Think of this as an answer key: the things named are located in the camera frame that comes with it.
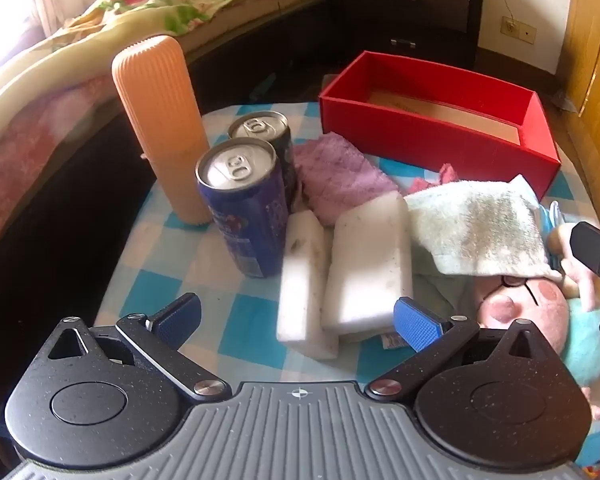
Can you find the yellow wooden wardrobe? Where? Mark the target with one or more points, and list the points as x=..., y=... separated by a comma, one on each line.
x=595, y=60

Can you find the narrow white sponge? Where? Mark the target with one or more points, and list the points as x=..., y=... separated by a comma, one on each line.
x=300, y=285

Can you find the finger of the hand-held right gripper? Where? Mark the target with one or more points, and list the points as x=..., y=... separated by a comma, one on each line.
x=592, y=250

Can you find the wall outlet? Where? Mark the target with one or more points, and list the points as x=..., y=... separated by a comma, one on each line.
x=517, y=30

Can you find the blue drink can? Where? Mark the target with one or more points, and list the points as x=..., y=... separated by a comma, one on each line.
x=245, y=210

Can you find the pink plush toy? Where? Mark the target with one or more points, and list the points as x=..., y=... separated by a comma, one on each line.
x=525, y=310

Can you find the purple cloth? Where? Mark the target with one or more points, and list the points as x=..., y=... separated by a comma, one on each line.
x=340, y=175

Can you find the pale green towel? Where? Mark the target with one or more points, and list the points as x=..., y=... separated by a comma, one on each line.
x=480, y=230

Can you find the beige plush toy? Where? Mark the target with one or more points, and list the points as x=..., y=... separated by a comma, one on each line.
x=560, y=242

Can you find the dark pink knitted cloth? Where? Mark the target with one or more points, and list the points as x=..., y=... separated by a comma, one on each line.
x=447, y=172

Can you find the red box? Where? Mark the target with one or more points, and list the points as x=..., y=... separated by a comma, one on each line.
x=430, y=130

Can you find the orange ribbed cylinder container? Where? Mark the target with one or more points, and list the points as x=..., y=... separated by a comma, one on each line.
x=160, y=125

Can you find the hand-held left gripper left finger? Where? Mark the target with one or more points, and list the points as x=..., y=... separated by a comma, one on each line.
x=180, y=317

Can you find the wide white sponge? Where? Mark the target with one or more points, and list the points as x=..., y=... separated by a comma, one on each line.
x=370, y=260

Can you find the dark wooden nightstand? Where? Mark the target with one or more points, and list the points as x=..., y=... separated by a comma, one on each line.
x=430, y=0

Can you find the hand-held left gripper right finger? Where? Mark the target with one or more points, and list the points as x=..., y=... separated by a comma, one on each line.
x=420, y=322

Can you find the dark wooden bed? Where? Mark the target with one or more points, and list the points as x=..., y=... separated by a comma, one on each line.
x=55, y=200

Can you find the dark drink can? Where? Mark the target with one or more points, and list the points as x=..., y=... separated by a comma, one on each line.
x=280, y=145

